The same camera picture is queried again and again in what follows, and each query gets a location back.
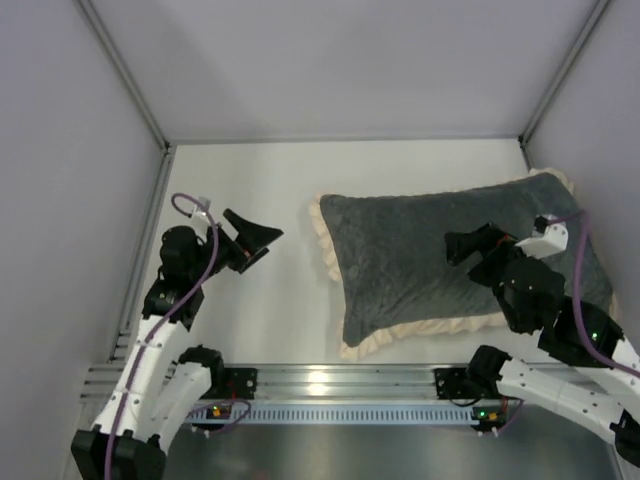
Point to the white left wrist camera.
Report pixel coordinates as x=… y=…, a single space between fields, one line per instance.
x=200 y=210

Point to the slotted grey cable duct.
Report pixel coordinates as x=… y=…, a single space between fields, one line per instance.
x=360 y=414

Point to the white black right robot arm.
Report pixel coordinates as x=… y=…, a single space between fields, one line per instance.
x=576 y=333

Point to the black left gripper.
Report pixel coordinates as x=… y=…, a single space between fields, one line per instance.
x=240 y=253

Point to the aluminium mounting rail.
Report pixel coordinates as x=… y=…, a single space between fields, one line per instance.
x=346 y=382

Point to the right aluminium frame post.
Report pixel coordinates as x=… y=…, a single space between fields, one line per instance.
x=568 y=61

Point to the aluminium frame post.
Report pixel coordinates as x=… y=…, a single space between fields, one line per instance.
x=568 y=61
x=99 y=29

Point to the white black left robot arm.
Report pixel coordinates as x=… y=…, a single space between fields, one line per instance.
x=168 y=371

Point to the left aluminium frame post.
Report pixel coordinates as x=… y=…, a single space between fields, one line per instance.
x=99 y=29

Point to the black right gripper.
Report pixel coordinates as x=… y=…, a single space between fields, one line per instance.
x=480 y=251

